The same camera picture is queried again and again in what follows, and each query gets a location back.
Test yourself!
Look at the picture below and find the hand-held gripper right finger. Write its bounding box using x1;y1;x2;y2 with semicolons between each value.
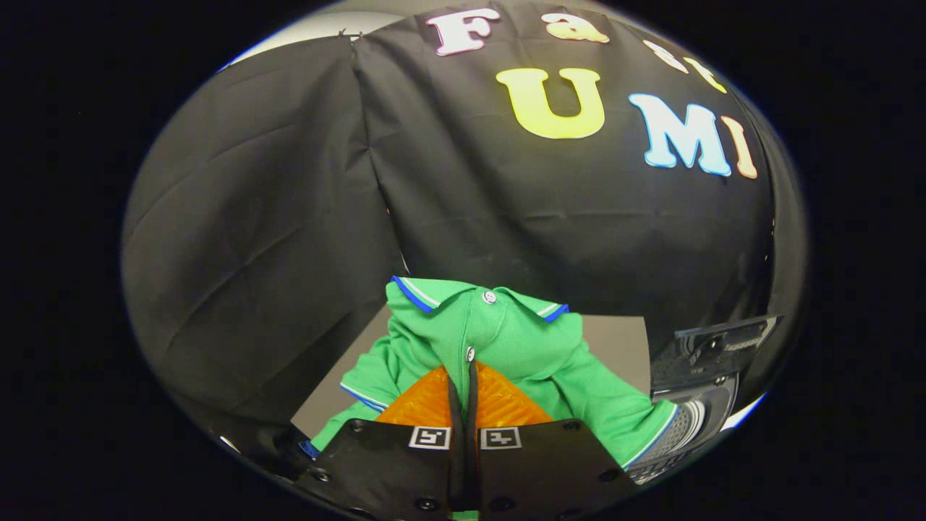
463;360;642;521

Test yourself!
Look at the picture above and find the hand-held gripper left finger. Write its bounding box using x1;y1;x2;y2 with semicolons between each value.
293;365;465;521

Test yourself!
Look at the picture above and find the green polo shirt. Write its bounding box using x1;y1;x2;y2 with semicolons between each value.
300;275;681;471

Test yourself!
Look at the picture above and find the grey washing machine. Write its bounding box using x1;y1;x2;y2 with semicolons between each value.
626;373;742;486

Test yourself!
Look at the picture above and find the dark washing machine lid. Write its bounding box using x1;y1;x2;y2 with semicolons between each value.
651;210;797;391

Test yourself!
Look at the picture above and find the grey cabinet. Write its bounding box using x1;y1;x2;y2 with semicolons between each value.
289;304;652;442

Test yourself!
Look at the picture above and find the black backdrop cloth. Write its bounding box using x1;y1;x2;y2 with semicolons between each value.
122;0;807;464

